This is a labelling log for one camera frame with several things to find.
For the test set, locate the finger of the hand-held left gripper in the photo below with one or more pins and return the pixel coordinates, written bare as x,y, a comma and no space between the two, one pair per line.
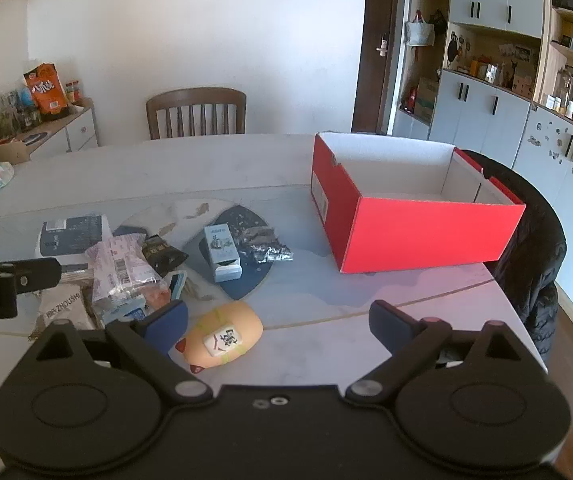
36,272

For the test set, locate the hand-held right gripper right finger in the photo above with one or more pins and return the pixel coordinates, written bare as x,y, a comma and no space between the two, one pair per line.
391,326

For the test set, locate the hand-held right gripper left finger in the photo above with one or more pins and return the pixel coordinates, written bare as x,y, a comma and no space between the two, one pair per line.
171,321

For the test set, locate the clear packet orange snack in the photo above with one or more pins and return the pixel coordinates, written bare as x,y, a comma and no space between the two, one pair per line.
156,297

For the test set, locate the bundle of wooden sticks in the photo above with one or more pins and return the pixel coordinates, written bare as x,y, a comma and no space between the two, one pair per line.
76,275

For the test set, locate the grey white packet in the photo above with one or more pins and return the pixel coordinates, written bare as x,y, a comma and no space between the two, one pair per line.
64,310

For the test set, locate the white packet dark band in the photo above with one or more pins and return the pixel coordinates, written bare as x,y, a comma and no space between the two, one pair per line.
124,310

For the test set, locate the dark blue white packet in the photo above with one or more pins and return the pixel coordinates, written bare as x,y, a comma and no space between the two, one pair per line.
71,237

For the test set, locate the peach squishy toy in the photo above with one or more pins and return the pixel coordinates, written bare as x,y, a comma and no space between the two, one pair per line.
236,325

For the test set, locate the black gold-print snack packet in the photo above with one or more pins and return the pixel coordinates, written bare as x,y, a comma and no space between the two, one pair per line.
161,255

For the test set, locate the pink white snack packet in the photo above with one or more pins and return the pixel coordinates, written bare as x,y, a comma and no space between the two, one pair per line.
121,265

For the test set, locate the packets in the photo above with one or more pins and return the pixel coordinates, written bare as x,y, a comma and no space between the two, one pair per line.
221,250

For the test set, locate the red cardboard box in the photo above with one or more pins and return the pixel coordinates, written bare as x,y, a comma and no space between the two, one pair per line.
416,230

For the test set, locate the white marble desktop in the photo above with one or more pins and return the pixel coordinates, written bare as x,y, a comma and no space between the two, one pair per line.
191,175

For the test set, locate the small cardboard box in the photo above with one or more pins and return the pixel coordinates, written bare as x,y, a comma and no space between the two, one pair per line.
11,152

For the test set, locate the dark blue round tray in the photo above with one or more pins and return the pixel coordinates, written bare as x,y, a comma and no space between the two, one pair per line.
34,138

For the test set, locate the row of bottles and jars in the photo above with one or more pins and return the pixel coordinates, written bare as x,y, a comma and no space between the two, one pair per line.
16,115

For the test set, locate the white sideboard cabinet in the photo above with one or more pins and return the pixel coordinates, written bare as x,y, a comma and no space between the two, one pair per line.
74,132

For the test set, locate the black padded jacket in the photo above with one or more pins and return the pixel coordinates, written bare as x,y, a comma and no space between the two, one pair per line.
531,260

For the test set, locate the orange snack bag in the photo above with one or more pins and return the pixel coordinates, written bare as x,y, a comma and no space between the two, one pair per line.
46,92

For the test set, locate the red lidded jar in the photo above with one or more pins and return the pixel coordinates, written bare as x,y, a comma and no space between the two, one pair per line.
77,92
69,94

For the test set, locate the wooden chair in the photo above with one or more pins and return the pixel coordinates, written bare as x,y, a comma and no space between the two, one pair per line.
194,102

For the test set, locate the small red object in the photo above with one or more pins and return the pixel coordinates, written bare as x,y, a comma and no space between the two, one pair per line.
409,101

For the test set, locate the cardboard carton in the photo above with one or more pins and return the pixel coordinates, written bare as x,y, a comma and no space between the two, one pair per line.
426,100

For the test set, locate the silver door lock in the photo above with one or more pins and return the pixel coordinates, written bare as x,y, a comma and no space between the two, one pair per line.
381,45

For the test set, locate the grey tote bag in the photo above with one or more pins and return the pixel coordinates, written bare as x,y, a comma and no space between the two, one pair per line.
420,32

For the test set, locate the glass dome jar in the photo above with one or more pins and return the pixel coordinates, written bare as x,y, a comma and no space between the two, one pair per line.
565,87

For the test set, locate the brown door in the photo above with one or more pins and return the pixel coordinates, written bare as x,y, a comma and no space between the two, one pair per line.
371,10

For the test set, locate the grey wall cabinet unit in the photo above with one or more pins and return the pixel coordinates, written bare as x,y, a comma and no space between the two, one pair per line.
476,110

